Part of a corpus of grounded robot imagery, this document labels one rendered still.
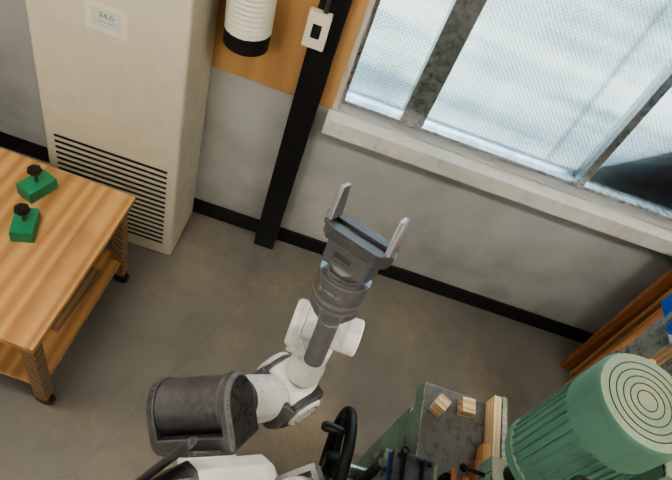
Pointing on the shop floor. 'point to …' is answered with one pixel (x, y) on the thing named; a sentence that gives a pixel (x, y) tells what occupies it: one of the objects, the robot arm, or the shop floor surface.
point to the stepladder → (654, 337)
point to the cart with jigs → (53, 262)
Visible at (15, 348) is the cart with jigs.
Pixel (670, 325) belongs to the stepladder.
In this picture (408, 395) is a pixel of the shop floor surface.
